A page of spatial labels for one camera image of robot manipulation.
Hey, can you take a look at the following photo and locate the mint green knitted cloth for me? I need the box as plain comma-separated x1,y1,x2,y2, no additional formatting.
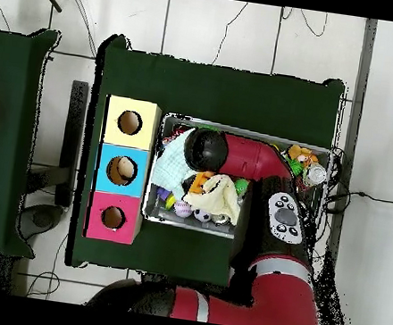
147,123,205,203

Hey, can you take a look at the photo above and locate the wooden box with three holes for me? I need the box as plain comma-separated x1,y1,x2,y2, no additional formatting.
82,93,165,247

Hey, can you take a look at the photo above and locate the shallow silver mesh bin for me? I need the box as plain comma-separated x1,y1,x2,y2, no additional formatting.
138,110,336,257

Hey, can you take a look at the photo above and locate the orange plastic block toy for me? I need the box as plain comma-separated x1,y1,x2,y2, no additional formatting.
188,167,217,197

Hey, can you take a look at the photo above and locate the cream knitted cloth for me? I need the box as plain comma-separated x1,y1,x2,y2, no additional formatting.
180,169,247,228

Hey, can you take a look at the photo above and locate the dark green table cloth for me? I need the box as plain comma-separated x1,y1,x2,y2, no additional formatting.
64,30,351,302

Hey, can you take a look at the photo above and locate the brown plush toy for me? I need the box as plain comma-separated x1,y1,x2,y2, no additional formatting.
285,143,321,167

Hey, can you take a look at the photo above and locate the thin black floor cable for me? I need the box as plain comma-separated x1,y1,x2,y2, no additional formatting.
210,0,250,71

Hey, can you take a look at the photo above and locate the black power cable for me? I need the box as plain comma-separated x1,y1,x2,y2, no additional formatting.
324,186,393,213

